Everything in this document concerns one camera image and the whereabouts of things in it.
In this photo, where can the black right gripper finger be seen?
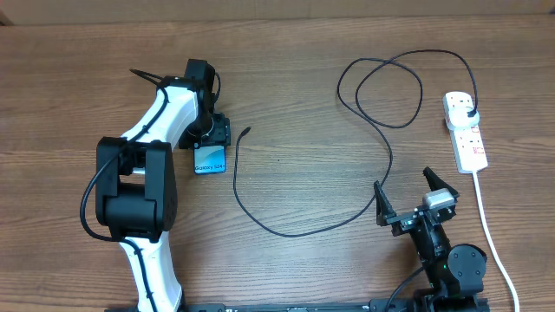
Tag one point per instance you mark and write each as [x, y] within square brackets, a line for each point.
[384, 210]
[435, 183]

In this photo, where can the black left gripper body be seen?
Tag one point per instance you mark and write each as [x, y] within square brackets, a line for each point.
[209, 129]

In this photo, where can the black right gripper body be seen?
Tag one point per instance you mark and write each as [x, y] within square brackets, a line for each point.
[402, 223]

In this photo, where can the blue Samsung Galaxy smartphone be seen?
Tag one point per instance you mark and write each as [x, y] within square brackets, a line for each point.
[209, 160]

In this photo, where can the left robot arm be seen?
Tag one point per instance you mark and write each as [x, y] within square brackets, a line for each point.
[135, 186]

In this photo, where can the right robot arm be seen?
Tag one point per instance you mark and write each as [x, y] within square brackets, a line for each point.
[450, 277]

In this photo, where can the white charger plug adapter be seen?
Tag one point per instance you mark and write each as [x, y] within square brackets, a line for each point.
[458, 118]

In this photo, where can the white power strip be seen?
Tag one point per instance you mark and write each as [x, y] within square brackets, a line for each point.
[469, 151]

